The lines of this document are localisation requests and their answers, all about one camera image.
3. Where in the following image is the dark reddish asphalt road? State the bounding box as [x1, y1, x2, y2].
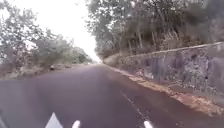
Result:
[0, 63, 224, 128]

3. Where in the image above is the row of trees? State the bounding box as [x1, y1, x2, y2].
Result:
[84, 0, 224, 60]
[0, 1, 94, 73]

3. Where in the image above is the robot's own part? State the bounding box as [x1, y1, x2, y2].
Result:
[143, 120, 154, 128]
[71, 119, 82, 128]

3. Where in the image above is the dirt roadside strip with leaves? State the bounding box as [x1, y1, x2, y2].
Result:
[104, 63, 224, 118]

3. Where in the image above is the dirt roadside strip with scrub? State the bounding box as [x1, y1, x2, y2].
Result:
[0, 62, 93, 81]

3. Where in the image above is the grey stone wall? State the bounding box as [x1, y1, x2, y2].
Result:
[103, 41, 224, 98]

